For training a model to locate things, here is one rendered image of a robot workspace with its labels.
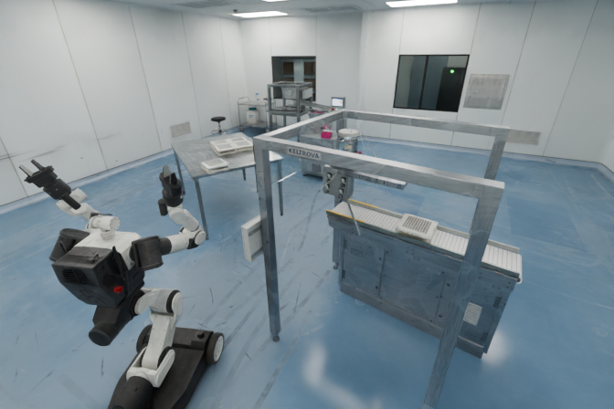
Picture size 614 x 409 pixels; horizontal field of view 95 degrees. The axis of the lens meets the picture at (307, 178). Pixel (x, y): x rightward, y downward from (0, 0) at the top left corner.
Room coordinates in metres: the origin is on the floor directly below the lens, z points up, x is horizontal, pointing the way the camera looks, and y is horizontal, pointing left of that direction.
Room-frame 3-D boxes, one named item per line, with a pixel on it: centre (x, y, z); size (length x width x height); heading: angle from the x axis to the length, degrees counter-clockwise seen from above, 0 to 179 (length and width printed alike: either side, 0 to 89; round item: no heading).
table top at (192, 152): (3.70, 1.16, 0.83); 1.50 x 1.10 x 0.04; 32
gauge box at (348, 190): (1.99, -0.24, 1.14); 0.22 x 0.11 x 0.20; 56
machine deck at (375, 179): (1.99, -0.49, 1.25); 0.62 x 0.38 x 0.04; 56
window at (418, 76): (6.49, -2.68, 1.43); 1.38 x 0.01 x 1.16; 64
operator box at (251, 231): (1.50, 0.33, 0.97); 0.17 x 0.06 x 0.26; 146
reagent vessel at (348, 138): (2.05, -0.31, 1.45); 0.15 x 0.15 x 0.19
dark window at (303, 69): (7.98, 0.34, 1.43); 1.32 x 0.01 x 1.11; 64
